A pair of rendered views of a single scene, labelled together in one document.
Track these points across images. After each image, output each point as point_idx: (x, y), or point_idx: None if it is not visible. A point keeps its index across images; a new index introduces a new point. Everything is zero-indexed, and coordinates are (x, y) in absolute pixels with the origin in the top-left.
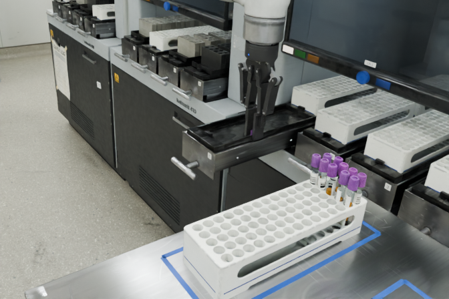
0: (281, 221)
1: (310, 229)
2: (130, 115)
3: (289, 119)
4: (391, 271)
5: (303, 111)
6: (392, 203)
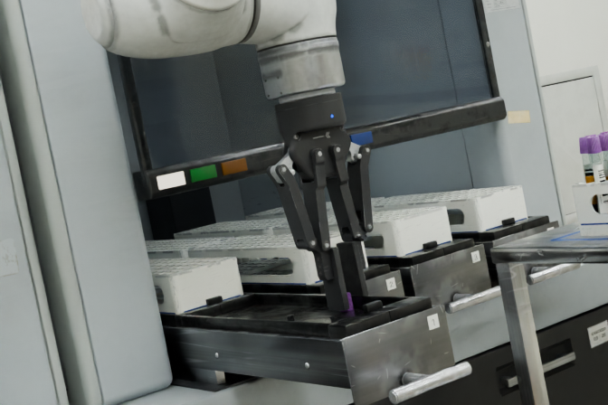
0: None
1: None
2: None
3: (250, 313)
4: None
5: (225, 301)
6: (489, 276)
